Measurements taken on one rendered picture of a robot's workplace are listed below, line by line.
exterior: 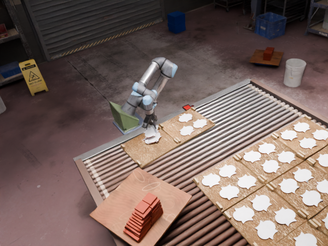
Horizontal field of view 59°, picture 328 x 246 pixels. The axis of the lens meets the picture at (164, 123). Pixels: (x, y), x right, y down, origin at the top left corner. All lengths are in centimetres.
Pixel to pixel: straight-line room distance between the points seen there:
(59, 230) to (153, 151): 146
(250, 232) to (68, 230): 203
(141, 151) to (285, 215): 122
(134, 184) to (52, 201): 172
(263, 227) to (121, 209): 93
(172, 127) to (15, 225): 207
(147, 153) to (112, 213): 68
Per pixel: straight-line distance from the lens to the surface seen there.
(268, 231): 206
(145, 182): 217
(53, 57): 694
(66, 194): 373
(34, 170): 422
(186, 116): 282
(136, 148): 258
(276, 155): 250
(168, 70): 271
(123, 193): 214
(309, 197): 228
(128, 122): 283
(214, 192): 220
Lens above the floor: 269
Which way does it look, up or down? 39 degrees down
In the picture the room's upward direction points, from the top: 8 degrees counter-clockwise
